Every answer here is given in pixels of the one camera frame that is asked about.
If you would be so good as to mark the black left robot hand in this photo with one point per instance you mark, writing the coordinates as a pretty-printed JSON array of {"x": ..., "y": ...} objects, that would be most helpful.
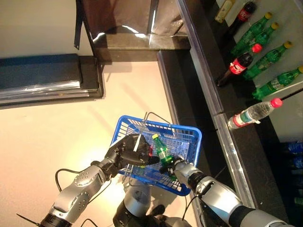
[{"x": 132, "y": 151}]

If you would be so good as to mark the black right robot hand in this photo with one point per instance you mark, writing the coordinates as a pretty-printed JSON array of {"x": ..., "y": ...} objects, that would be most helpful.
[{"x": 170, "y": 169}]

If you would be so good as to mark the green Sprite bottle yellow cap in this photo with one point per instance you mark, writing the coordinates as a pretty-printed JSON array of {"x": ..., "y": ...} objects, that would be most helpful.
[
  {"x": 274, "y": 84},
  {"x": 254, "y": 28},
  {"x": 265, "y": 36},
  {"x": 265, "y": 63},
  {"x": 163, "y": 153}
]

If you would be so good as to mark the blue plastic shopping basket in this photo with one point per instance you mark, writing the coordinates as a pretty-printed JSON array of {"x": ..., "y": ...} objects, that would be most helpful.
[{"x": 184, "y": 142}]

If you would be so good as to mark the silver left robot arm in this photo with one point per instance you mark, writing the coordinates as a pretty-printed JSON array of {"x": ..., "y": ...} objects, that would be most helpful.
[{"x": 78, "y": 189}]

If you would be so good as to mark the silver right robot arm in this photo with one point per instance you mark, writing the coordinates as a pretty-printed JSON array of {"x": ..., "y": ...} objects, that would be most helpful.
[{"x": 217, "y": 196}]

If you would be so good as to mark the small red item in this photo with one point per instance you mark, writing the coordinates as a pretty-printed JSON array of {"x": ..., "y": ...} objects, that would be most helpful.
[{"x": 150, "y": 151}]

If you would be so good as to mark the black metal shelf board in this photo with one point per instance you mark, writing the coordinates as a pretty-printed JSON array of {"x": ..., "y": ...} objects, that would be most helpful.
[
  {"x": 236, "y": 99},
  {"x": 187, "y": 99}
]

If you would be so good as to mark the clear water bottle red label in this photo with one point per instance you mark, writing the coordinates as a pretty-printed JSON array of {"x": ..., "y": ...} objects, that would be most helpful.
[{"x": 251, "y": 114}]

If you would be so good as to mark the Coca-Cola bottle red cap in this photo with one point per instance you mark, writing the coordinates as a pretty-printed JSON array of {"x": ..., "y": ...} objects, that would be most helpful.
[
  {"x": 237, "y": 67},
  {"x": 243, "y": 13}
]

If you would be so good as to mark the Pepsi bottle blue cap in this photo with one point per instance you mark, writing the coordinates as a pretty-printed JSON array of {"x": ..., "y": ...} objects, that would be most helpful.
[
  {"x": 294, "y": 147},
  {"x": 297, "y": 163}
]

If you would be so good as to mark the black side shelf unit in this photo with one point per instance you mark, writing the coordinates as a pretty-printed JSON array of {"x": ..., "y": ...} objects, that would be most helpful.
[{"x": 35, "y": 71}]

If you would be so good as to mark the reflective metal cabinet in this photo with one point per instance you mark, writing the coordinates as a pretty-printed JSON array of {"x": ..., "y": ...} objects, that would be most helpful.
[{"x": 118, "y": 14}]

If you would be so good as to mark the small yellow tea bottle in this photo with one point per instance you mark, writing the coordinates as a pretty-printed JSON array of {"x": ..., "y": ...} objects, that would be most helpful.
[{"x": 223, "y": 11}]

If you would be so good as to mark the clear plastic price rail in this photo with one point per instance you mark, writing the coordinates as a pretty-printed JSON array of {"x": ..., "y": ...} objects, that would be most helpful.
[
  {"x": 233, "y": 160},
  {"x": 203, "y": 68}
]

